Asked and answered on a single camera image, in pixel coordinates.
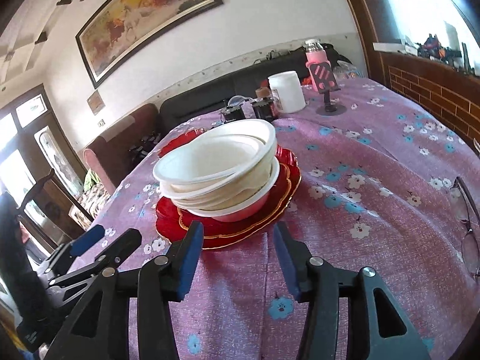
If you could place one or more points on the framed painting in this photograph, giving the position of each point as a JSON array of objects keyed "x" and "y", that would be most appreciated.
[{"x": 142, "y": 11}]

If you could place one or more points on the green cloth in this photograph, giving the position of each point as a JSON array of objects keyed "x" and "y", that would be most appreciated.
[{"x": 90, "y": 182}]

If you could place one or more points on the large white paper bowl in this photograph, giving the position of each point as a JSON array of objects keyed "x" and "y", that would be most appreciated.
[{"x": 240, "y": 212}]

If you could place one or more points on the white box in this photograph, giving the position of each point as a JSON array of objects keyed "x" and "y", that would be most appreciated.
[{"x": 390, "y": 47}]

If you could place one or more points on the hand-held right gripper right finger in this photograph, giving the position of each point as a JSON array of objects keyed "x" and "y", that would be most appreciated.
[{"x": 288, "y": 266}]

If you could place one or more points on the phone stand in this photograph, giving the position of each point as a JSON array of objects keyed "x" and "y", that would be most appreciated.
[{"x": 324, "y": 77}]

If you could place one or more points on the large red lettered plate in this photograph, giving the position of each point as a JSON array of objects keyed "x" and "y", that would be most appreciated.
[{"x": 167, "y": 217}]

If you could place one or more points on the black sofa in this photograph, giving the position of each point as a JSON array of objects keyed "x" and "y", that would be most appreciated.
[{"x": 210, "y": 93}]

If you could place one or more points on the patterned blanket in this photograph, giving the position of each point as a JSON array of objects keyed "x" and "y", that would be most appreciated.
[{"x": 93, "y": 202}]

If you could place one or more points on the purple floral tablecloth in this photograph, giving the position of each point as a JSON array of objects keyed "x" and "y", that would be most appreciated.
[{"x": 375, "y": 232}]

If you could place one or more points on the small white paper bowl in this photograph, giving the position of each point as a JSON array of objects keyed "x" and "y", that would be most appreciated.
[
  {"x": 225, "y": 197},
  {"x": 262, "y": 140}
]

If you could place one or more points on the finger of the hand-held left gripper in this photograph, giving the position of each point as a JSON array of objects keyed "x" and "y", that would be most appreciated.
[
  {"x": 88, "y": 238},
  {"x": 123, "y": 245}
]

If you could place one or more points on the black labelled device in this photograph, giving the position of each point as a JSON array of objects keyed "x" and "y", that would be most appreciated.
[{"x": 230, "y": 114}]

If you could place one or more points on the wooden chair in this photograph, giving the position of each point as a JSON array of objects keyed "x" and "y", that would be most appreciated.
[{"x": 56, "y": 202}]

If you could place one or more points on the stack of white bowls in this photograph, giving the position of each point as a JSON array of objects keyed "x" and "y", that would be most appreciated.
[{"x": 210, "y": 157}]

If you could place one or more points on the white plastic jar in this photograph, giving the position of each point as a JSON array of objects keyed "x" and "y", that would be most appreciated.
[{"x": 287, "y": 93}]

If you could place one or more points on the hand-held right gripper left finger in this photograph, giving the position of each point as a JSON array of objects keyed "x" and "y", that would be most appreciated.
[{"x": 189, "y": 266}]

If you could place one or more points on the wall plaque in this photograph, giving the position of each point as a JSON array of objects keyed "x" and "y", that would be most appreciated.
[{"x": 96, "y": 102}]

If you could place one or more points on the eyeglasses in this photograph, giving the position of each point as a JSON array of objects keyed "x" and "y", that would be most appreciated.
[{"x": 471, "y": 251}]

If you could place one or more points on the wooden window frame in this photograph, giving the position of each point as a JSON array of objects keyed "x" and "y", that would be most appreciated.
[{"x": 431, "y": 86}]

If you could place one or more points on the small red plate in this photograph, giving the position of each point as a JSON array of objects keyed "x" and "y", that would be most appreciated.
[{"x": 176, "y": 142}]

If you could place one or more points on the pink bottle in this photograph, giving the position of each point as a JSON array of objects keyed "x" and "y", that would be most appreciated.
[{"x": 314, "y": 57}]

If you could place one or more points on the wooden glass door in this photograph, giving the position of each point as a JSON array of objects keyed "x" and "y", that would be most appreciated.
[{"x": 48, "y": 146}]

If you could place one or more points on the black round device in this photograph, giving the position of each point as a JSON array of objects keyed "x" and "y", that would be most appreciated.
[{"x": 264, "y": 108}]

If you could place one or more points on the brown armchair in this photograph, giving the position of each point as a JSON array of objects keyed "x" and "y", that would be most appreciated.
[{"x": 112, "y": 146}]

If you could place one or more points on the pile of dark gadgets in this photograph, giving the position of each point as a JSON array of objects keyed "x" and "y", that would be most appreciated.
[{"x": 435, "y": 47}]

